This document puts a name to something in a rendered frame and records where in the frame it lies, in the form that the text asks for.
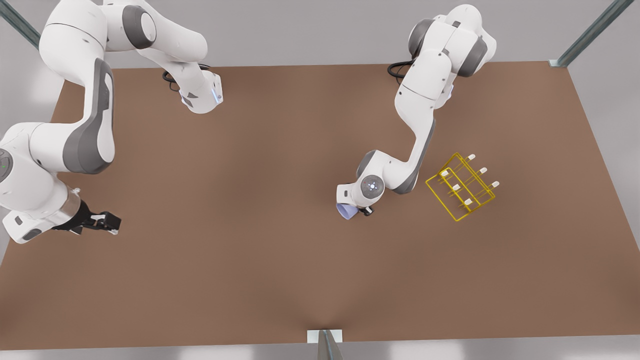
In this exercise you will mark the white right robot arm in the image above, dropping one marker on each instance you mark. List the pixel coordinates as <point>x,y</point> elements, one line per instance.
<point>85,130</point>

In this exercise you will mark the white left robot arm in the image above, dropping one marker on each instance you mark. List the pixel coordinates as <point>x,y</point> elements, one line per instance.
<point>425,90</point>

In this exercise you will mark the lavender cup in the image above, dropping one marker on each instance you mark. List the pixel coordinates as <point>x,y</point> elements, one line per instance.
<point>346,211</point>

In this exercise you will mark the silver frame post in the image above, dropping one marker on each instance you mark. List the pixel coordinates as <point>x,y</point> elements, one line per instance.
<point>19,22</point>
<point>590,32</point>
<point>326,345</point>

